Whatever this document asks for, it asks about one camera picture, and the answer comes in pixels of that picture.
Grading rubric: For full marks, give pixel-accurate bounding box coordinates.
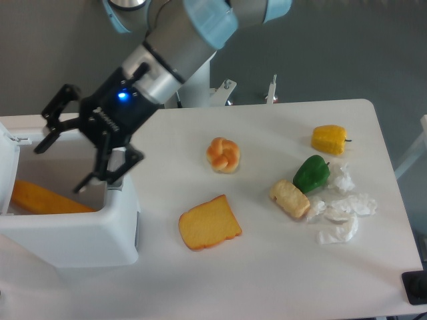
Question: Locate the white furniture frame right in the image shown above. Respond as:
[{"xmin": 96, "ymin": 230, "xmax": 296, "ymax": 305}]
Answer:
[{"xmin": 394, "ymin": 115, "xmax": 426, "ymax": 180}]

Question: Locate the green bell pepper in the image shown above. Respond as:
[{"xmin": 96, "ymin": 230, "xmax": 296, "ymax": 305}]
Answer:
[{"xmin": 293, "ymin": 155, "xmax": 330, "ymax": 193}]

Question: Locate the knotted bread roll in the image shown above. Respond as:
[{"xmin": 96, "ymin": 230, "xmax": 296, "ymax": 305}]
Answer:
[{"xmin": 206, "ymin": 137, "xmax": 241, "ymax": 173}]

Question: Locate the orange toast slice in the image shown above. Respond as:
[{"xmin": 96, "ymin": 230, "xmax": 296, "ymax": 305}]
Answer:
[{"xmin": 178, "ymin": 195, "xmax": 242, "ymax": 251}]

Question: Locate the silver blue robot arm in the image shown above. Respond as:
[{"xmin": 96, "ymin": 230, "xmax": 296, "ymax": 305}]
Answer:
[{"xmin": 35, "ymin": 1, "xmax": 292, "ymax": 193}]

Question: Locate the black device at edge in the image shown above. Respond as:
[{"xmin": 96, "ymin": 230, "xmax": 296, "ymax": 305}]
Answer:
[{"xmin": 402, "ymin": 271, "xmax": 427, "ymax": 305}]

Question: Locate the white trash can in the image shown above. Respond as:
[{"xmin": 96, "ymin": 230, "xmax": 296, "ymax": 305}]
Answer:
[{"xmin": 1, "ymin": 127, "xmax": 140, "ymax": 267}]

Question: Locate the pale rectangular bread piece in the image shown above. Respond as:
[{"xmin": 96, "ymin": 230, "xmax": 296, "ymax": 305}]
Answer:
[{"xmin": 269, "ymin": 179, "xmax": 310, "ymax": 219}]

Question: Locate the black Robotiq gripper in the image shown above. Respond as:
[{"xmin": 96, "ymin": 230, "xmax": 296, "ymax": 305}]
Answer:
[{"xmin": 34, "ymin": 67, "xmax": 159, "ymax": 193}]

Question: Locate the white metal bracket post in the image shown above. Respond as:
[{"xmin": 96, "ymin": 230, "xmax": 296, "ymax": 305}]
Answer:
[{"xmin": 265, "ymin": 74, "xmax": 278, "ymax": 105}]

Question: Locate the crumpled white tissue paper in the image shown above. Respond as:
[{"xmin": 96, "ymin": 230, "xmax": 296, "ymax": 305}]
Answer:
[{"xmin": 306, "ymin": 163, "xmax": 378, "ymax": 245}]

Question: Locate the yellow bell pepper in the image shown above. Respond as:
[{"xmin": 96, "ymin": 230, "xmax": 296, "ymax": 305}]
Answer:
[{"xmin": 311, "ymin": 125, "xmax": 352, "ymax": 155}]

